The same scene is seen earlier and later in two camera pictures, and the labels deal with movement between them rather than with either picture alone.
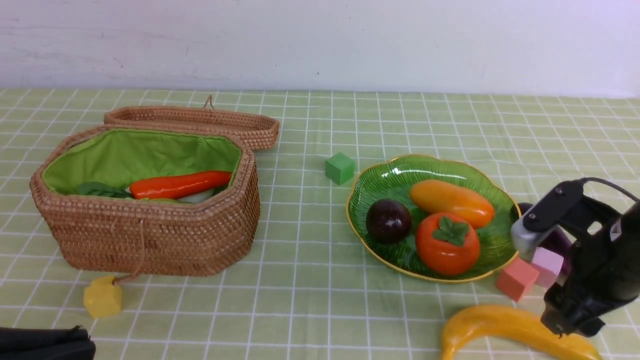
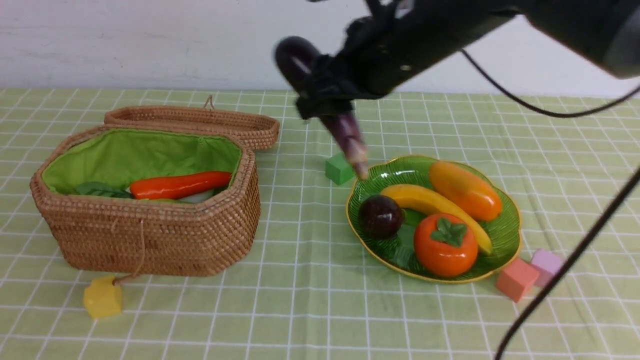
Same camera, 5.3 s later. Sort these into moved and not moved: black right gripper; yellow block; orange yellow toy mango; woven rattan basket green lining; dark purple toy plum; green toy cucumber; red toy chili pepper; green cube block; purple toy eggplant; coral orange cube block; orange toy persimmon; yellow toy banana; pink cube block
Moved: purple toy eggplant; orange yellow toy mango; yellow toy banana; black right gripper; dark purple toy plum
Not moved: orange toy persimmon; yellow block; coral orange cube block; green toy cucumber; woven rattan basket green lining; green cube block; pink cube block; red toy chili pepper
